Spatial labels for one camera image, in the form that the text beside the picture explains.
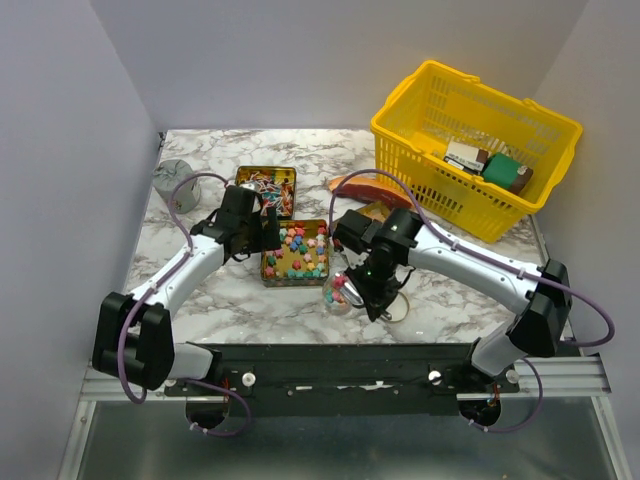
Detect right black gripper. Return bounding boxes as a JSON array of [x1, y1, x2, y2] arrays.
[[343, 255, 402, 321]]

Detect round jar lid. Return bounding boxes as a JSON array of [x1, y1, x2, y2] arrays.
[[386, 292, 410, 323]]

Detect tin of lollipops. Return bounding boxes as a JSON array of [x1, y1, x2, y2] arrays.
[[235, 165, 297, 220]]

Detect tin of star candies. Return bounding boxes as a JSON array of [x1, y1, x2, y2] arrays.
[[260, 219, 329, 288]]

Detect tin of popsicle gummies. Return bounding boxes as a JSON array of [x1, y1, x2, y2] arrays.
[[357, 201, 391, 223]]

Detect metal candy scoop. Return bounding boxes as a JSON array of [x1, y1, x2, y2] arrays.
[[339, 281, 392, 322]]

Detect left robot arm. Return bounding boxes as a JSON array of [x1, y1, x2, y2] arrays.
[[92, 183, 279, 395]]

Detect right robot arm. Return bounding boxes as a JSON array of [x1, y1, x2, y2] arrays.
[[332, 208, 572, 392]]

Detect small glass jar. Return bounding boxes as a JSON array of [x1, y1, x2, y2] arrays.
[[322, 272, 353, 316]]

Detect fake bacon slab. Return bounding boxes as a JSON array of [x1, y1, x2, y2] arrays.
[[328, 176, 413, 209]]

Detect black white packet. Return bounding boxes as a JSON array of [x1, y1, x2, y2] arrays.
[[443, 141, 489, 175]]

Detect yellow shopping basket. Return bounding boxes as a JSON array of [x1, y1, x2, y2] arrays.
[[370, 60, 583, 243]]

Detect green box in basket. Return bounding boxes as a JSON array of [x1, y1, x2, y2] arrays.
[[482, 153, 523, 190]]

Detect brown chocolate bar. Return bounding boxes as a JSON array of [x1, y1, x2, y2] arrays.
[[508, 165, 533, 195]]

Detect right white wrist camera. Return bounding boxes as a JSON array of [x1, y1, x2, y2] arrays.
[[339, 248, 368, 269]]

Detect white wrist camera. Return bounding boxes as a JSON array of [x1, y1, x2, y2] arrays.
[[240, 181, 263, 193], [339, 248, 368, 269]]

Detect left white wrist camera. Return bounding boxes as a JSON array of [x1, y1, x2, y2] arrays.
[[240, 181, 263, 193]]

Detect grey drawstring pouch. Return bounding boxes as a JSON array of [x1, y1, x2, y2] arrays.
[[152, 159, 201, 214]]

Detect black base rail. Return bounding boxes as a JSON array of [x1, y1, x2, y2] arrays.
[[102, 342, 586, 419]]

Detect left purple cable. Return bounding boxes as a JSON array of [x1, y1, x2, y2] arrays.
[[117, 172, 252, 436]]

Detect purple cable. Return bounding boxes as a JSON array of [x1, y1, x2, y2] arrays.
[[117, 172, 252, 436], [327, 168, 616, 434]]

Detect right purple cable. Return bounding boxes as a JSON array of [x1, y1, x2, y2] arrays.
[[327, 168, 616, 434]]

